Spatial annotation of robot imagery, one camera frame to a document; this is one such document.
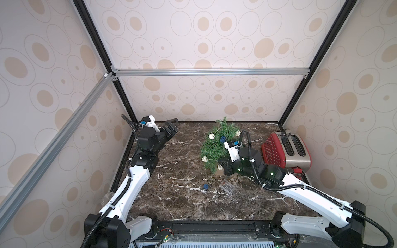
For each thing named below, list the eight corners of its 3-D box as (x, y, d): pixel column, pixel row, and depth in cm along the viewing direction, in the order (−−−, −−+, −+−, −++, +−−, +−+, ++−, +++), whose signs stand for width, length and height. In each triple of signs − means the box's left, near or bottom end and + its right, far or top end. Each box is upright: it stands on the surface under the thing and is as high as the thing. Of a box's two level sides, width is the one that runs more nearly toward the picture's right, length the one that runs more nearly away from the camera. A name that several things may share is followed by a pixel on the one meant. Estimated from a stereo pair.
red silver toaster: (270, 182, 92) (283, 166, 77) (261, 151, 106) (271, 133, 91) (299, 182, 92) (318, 166, 77) (286, 151, 106) (300, 133, 91)
